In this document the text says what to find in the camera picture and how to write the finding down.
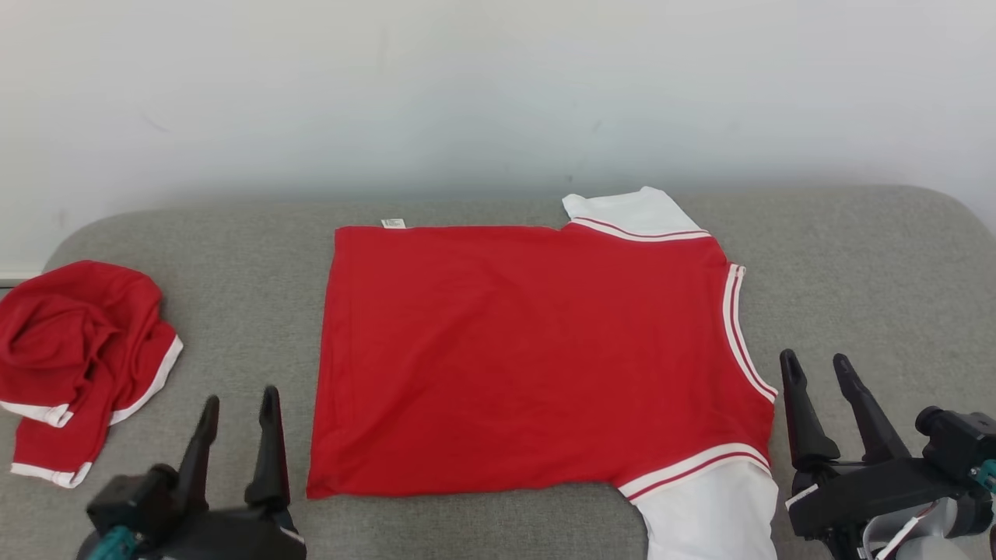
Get grey fabric sofa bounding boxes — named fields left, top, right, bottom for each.
left=0, top=184, right=996, bottom=560

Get red white Bulls jersey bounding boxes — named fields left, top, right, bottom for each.
left=306, top=187, right=780, bottom=560

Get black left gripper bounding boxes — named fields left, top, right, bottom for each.
left=132, top=386, right=307, bottom=560

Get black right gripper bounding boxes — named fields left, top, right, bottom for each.
left=780, top=348, right=973, bottom=541

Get red white Bulls shorts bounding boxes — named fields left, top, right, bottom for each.
left=0, top=261, right=184, bottom=489

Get teal left camera connector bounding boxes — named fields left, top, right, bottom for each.
left=86, top=526, right=142, bottom=560

